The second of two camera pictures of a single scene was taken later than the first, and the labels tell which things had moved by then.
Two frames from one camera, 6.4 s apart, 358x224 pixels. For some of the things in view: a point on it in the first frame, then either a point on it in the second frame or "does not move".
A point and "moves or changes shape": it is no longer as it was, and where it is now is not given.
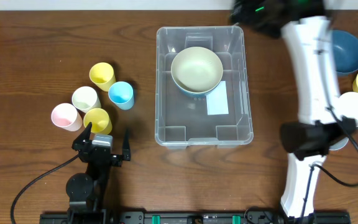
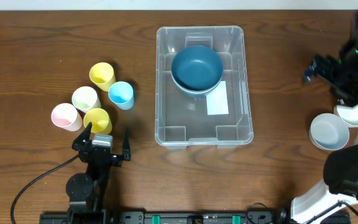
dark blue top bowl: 349,53 moves or changes shape
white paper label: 217,101 does not move
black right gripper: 252,17 -> 327,69
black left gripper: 103,154 does not move
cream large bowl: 196,70 does not move
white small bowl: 355,106 does not move
